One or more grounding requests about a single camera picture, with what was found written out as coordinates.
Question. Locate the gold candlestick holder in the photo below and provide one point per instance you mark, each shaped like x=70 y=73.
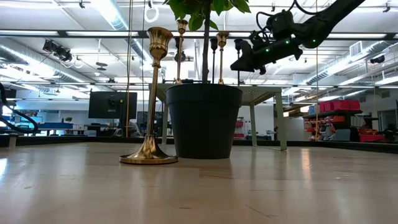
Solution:
x=149 y=152
x=222 y=39
x=182 y=26

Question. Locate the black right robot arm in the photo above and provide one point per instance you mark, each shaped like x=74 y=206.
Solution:
x=326 y=18

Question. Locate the green leafy plant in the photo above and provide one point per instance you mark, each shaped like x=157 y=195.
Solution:
x=206 y=46

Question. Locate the black plant pot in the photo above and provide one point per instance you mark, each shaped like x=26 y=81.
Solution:
x=203 y=124

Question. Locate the white ceiling air vent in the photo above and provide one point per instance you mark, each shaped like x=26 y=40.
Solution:
x=356 y=48

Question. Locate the shelf with red bins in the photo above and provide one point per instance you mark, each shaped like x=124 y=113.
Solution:
x=340 y=104

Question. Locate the black background screen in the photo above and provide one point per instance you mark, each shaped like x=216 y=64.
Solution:
x=109 y=105

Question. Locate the blue background table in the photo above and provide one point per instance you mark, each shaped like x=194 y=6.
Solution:
x=54 y=125

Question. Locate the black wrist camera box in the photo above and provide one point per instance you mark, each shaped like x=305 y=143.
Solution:
x=280 y=21

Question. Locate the black horizontal frame bar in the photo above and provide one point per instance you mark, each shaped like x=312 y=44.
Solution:
x=311 y=86

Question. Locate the overhead frame bar with lights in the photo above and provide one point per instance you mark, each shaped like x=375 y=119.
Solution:
x=357 y=35

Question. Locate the black ceiling-mounted camera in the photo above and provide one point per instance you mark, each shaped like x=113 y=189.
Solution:
x=57 y=51

